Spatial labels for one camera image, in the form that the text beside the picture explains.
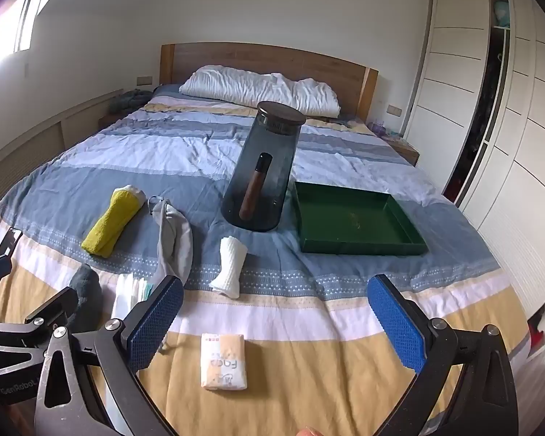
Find yellow towel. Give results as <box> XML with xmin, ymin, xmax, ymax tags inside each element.
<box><xmin>81</xmin><ymin>185</ymin><xmax>147</xmax><ymax>255</ymax></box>

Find dark grey blanket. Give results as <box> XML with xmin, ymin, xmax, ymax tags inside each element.
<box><xmin>108</xmin><ymin>89</ymin><xmax>153</xmax><ymax>114</ymax></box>

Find red cloth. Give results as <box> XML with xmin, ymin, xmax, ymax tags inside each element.
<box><xmin>527</xmin><ymin>313</ymin><xmax>545</xmax><ymax>355</ymax></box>

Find beige wall panel cover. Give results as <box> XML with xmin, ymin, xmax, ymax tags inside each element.
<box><xmin>0</xmin><ymin>88</ymin><xmax>123</xmax><ymax>219</ymax></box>

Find white pillow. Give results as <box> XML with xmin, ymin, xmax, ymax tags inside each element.
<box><xmin>294</xmin><ymin>78</ymin><xmax>341</xmax><ymax>117</ymax></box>
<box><xmin>178</xmin><ymin>65</ymin><xmax>301</xmax><ymax>103</ymax></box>

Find wooden nightstand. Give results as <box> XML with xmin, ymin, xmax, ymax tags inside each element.
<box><xmin>384</xmin><ymin>138</ymin><xmax>421</xmax><ymax>167</ymax></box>

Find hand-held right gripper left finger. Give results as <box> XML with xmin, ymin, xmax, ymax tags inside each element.
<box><xmin>34</xmin><ymin>275</ymin><xmax>185</xmax><ymax>436</ymax></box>

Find green tray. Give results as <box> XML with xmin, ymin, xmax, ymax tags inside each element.
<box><xmin>292</xmin><ymin>181</ymin><xmax>429</xmax><ymax>256</ymax></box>

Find black phone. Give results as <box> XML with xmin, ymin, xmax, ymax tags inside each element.
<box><xmin>0</xmin><ymin>227</ymin><xmax>23</xmax><ymax>261</ymax></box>

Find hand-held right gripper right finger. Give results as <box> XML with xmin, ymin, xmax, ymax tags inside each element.
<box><xmin>367</xmin><ymin>274</ymin><xmax>521</xmax><ymax>436</ymax></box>

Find tissue pack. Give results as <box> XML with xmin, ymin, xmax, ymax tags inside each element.
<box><xmin>201</xmin><ymin>332</ymin><xmax>248</xmax><ymax>391</ymax></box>

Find small purple bedside clutter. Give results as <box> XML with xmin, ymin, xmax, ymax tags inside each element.
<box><xmin>371</xmin><ymin>120</ymin><xmax>405</xmax><ymax>142</ymax></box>

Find striped bedspread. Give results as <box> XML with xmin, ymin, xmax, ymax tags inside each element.
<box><xmin>0</xmin><ymin>84</ymin><xmax>532</xmax><ymax>436</ymax></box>

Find window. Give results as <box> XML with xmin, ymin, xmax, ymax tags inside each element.
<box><xmin>0</xmin><ymin>0</ymin><xmax>69</xmax><ymax>69</ymax></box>

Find dark grey towel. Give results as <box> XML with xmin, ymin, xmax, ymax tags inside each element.
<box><xmin>69</xmin><ymin>264</ymin><xmax>103</xmax><ymax>328</ymax></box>

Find towels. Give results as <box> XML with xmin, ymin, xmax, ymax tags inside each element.
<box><xmin>111</xmin><ymin>274</ymin><xmax>155</xmax><ymax>323</ymax></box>

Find white wardrobe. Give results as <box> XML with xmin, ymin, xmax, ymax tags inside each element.
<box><xmin>400</xmin><ymin>0</ymin><xmax>545</xmax><ymax>323</ymax></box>

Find wooden headboard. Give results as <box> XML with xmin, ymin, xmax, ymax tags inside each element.
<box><xmin>160</xmin><ymin>44</ymin><xmax>379</xmax><ymax>123</ymax></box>

